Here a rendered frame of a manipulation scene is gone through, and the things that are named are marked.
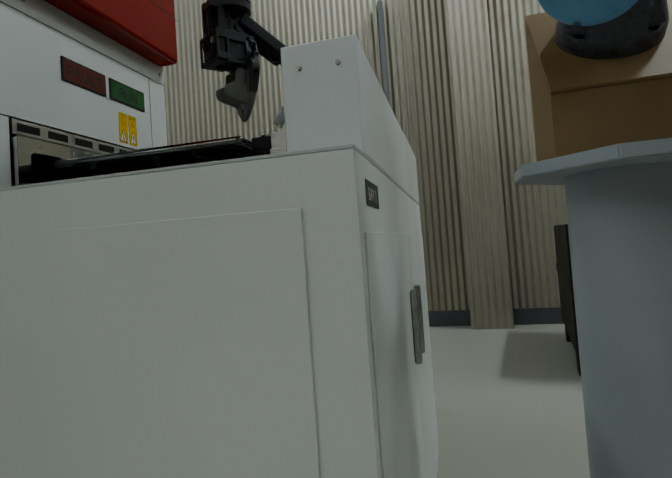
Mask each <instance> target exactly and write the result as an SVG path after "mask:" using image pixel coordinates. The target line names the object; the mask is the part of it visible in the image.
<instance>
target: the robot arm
mask: <svg viewBox="0 0 672 478"><path fill-rule="evenodd" d="M538 2H539V4H540V5H541V7H542V8H543V10H544V11H545V12H546V13H547V14H548V15H550V16H551V17H552V18H554V19H555V20H557V24H556V31H555V42H556V44H557V45H558V47H559V48H561V49H562V50H563V51H565V52H567V53H569V54H572V55H575V56H579V57H584V58H591V59H614V58H622V57H628V56H632V55H636V54H639V53H642V52H645V51H647V50H649V49H651V48H653V47H655V46H656V45H657V44H659V43H660V42H661V41H662V40H663V38H664V36H665V33H666V30H667V26H668V22H669V12H668V3H667V0H538ZM201 9H202V25H203V38H202V39H201V40H200V57H201V69H206V70H212V71H219V72H224V71H226V72H230V73H229V74H228V75H227V76H226V78H225V83H226V85H225V87H223V88H221V89H218V90H217V91H216V98H217V100H218V101H220V102H222V103H225V104H227V105H229V106H232V107H234V108H236V109H237V111H238V114H239V117H240V119H241V120H242V122H246V121H248V119H249V117H250V115H251V112H252V109H253V106H254V103H255V99H256V92H257V91H258V84H259V76H260V63H259V54H260V55H261V56H263V57H264V58H265V59H267V60H268V61H269V62H271V63H272V64H273V65H275V66H278V65H280V50H279V49H281V48H283V47H286V46H285V45H284V44H283V43H281V42H280V41H279V40H278V39H277V38H275V37H274V36H273V35H272V34H270V33H269V32H268V31H267V30H265V29H264V28H263V27H262V26H260V25H259V24H258V23H257V22H255V21H254V20H253V19H252V18H250V16H251V0H207V1H206V2H205V3H203V4H202V5H201ZM203 51H204V61H205V63H204V62H203Z"/></svg>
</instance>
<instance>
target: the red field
mask: <svg viewBox="0 0 672 478"><path fill-rule="evenodd" d="M63 68H64V78H65V79H68V80H70V81H72V82H75V83H77V84H80V85H82V86H85V87H87V88H90V89H92V90H95V91H97V92H100V93H102V94H105V80H104V76H102V75H99V74H97V73H95V72H93V71H91V70H88V69H86V68H84V67H82V66H80V65H77V64H75V63H73V62H71V61H69V60H66V59H64V58H63Z"/></svg>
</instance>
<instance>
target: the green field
mask: <svg viewBox="0 0 672 478"><path fill-rule="evenodd" d="M111 91H112V98H115V99H117V100H120V101H122V102H125V103H127V104H130V105H132V106H135V107H137V108H140V109H142V110H144V102H143V94H141V93H139V92H137V91H135V90H133V89H130V88H128V87H126V86H124V85H122V84H119V83H117V82H115V81H113V80H111Z"/></svg>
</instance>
